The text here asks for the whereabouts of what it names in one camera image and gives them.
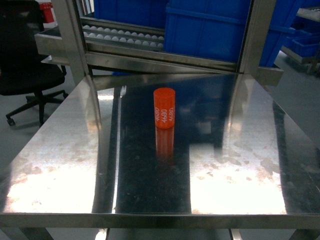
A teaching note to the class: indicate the black office chair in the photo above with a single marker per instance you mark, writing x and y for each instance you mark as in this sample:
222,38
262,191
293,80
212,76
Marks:
22,71

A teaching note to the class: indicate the blue bins on far shelf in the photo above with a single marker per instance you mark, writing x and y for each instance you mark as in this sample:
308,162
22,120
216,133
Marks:
305,41

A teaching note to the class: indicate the stainless steel rack frame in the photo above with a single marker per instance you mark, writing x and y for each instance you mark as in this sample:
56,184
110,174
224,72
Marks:
67,45

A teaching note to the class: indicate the blue plastic bin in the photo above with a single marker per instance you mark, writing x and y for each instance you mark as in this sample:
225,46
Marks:
148,13
215,29

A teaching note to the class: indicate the blue plastic bin left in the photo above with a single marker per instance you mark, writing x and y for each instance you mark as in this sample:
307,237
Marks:
148,13

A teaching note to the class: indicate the orange cylindrical capacitor 4680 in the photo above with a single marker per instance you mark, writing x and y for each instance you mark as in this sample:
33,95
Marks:
164,101

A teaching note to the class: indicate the blue plastic bin right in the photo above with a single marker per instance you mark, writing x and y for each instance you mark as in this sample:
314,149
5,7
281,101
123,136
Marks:
215,29

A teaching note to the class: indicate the white roller conveyor track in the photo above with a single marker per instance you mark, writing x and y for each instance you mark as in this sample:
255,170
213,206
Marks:
106,34

